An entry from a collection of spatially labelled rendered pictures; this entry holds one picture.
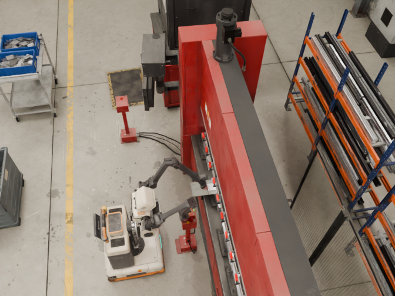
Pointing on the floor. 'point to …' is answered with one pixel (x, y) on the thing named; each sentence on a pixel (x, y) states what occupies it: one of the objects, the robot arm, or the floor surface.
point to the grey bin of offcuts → (9, 191)
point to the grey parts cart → (32, 86)
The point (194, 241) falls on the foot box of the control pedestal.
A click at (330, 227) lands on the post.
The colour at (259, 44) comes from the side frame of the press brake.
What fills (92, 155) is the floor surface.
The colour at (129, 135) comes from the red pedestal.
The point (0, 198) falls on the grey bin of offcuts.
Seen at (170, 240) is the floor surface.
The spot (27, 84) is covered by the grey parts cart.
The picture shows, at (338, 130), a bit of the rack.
